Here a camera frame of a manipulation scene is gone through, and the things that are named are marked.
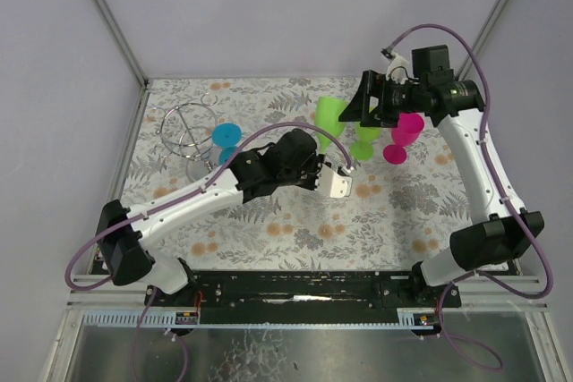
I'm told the left aluminium frame post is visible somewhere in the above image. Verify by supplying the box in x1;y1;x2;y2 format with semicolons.
91;0;149;88

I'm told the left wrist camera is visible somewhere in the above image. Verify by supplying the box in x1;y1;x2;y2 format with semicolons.
315;164;353;199

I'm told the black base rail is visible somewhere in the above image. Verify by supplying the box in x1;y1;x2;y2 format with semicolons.
150;270;461;312

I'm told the pink wine glass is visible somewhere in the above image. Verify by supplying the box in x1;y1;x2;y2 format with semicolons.
383;113;424;165

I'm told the white cable duct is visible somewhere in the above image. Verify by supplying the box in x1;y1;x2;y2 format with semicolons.
83;303;437;330

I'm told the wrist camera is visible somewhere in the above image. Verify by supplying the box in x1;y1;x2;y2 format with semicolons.
315;164;353;199
381;47;410;84

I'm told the floral tablecloth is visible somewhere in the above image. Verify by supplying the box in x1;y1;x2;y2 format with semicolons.
121;79;471;271

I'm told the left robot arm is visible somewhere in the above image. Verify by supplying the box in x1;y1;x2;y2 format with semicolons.
97;128;324;294

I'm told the aluminium frame post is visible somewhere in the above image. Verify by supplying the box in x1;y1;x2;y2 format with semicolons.
91;0;149;88
460;0;538;74

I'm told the chrome wine glass rack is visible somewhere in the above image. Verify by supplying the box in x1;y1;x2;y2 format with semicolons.
152;92;222;183

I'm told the right aluminium frame post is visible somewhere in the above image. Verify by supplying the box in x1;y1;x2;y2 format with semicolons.
460;0;538;74

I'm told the green wine glass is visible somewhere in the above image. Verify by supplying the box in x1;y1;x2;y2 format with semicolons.
314;96;347;139
350;123;381;161

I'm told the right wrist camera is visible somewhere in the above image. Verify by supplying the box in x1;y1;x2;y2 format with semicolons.
381;47;410;84

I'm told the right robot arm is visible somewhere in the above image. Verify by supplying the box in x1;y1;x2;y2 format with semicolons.
338;45;544;293

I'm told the blue wine glass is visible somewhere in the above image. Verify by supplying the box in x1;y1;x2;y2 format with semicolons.
211;123;242;166

